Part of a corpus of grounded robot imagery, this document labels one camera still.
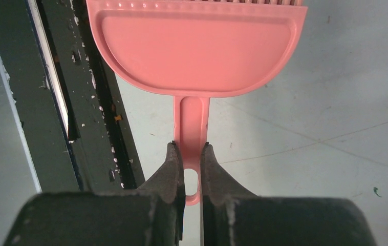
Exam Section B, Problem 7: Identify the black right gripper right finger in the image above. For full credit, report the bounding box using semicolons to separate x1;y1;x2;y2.
201;144;376;245

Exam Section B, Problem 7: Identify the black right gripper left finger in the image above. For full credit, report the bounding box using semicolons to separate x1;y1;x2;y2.
4;142;185;245

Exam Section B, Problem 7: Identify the pink hand brush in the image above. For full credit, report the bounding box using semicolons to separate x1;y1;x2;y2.
85;0;308;207

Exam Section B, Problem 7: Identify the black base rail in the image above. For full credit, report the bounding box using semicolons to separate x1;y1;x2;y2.
0;1;145;193

